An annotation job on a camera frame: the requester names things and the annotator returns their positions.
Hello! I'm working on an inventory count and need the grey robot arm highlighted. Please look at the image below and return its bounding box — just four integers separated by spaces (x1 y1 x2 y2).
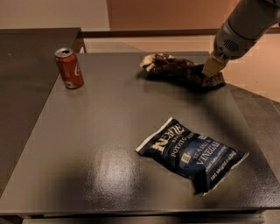
202 0 280 77

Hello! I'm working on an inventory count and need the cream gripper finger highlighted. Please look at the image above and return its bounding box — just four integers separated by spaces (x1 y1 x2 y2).
202 55 228 78

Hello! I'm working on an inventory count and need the brown chip bag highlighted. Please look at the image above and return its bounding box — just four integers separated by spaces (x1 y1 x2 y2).
140 53 226 89

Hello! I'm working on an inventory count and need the blue chip bag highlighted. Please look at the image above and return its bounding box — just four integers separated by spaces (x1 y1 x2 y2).
136 117 249 195

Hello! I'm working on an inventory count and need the red soda can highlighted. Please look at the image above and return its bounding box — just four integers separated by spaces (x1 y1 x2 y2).
54 47 84 89

